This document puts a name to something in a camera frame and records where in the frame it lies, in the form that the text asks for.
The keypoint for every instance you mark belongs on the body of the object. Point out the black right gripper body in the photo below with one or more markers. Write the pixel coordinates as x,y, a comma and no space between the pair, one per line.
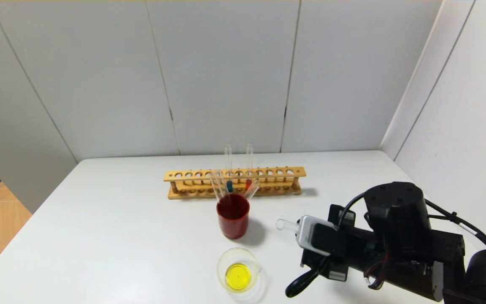
335,270

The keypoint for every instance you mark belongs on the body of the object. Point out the test tube with blue pigment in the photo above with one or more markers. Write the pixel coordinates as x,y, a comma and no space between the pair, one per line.
283,223

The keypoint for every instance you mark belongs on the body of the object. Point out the test tube with yellow pigment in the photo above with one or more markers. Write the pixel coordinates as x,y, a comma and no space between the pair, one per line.
252,190

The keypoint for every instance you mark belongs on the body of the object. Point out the test tube with red pigment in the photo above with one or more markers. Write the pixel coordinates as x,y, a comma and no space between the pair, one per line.
249,164

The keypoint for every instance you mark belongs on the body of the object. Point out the empty glass test tube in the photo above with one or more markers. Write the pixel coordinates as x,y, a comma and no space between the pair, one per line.
216,183
222,181

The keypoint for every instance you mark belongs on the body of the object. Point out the test tube with teal pigment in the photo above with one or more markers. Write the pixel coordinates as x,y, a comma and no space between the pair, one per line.
228,156

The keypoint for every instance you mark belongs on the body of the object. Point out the wooden test tube rack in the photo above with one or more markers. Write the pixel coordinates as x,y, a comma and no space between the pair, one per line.
184,175

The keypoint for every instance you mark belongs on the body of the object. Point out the clear glass beaker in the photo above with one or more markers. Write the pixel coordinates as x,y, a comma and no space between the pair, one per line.
238,276

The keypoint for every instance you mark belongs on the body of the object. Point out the dark red plastic cup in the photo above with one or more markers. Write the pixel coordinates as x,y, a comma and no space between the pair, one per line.
232,223

